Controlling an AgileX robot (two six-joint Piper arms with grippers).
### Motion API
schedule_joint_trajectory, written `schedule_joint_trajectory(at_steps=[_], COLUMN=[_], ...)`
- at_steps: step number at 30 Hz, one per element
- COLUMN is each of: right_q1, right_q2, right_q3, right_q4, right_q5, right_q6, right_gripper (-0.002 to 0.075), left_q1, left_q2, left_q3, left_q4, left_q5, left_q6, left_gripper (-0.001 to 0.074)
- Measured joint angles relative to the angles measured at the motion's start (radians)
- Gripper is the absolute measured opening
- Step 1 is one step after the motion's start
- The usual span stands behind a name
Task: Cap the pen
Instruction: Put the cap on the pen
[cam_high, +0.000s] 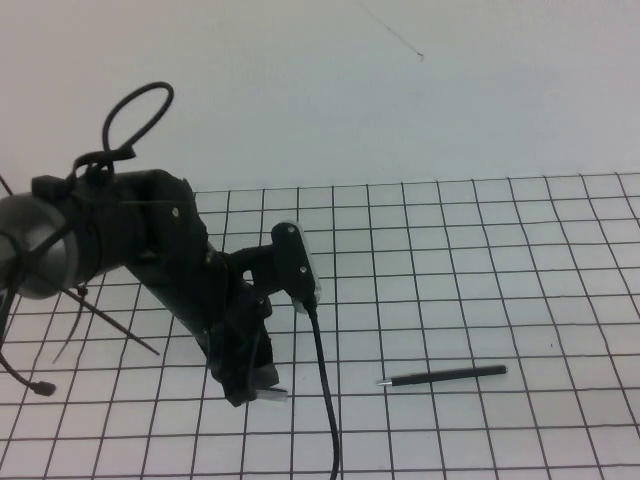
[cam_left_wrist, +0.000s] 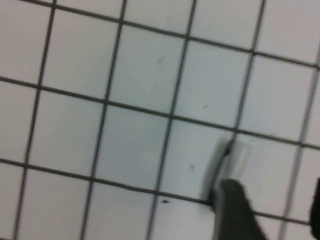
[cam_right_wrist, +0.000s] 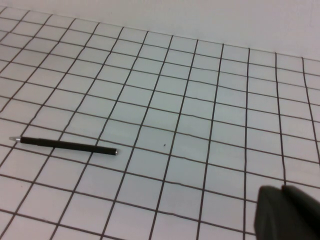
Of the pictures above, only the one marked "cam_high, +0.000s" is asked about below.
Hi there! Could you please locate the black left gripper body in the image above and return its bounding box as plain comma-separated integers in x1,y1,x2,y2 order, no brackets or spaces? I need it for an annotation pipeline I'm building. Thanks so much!
69,169,236,351

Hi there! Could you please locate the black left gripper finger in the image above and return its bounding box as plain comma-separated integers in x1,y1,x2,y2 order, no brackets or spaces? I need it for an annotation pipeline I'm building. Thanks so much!
229,284,279,389
209,319,261,409

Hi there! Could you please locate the translucent pen cap black clip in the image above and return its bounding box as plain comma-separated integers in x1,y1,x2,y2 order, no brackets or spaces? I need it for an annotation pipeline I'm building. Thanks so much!
250,387,290,403

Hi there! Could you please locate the black ballpoint pen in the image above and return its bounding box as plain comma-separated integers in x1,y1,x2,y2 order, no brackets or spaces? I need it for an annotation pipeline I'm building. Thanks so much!
377,365,509,389

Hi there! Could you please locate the black zip tie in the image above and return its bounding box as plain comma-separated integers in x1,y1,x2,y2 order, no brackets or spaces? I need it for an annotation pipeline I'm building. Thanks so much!
52,287,90,364
63,287,162,357

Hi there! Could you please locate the white sheet with black grid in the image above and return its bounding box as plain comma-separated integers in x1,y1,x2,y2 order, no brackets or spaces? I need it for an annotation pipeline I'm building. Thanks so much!
0,172,640,480

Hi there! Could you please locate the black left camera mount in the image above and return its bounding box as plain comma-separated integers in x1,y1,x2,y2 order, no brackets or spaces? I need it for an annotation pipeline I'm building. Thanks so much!
232,243,281,301

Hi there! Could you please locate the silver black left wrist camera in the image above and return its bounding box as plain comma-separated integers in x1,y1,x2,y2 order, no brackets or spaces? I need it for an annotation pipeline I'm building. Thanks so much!
271,219,321,315

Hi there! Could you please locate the black left camera cable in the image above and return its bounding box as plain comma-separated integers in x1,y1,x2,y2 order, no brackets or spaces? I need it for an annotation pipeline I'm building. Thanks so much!
302,294,343,480

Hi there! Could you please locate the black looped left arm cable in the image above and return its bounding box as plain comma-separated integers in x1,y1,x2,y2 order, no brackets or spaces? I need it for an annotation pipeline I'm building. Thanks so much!
74,82,175,175

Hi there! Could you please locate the black cable with plug end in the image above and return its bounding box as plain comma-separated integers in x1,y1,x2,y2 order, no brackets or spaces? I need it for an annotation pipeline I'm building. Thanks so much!
0,349,57,399

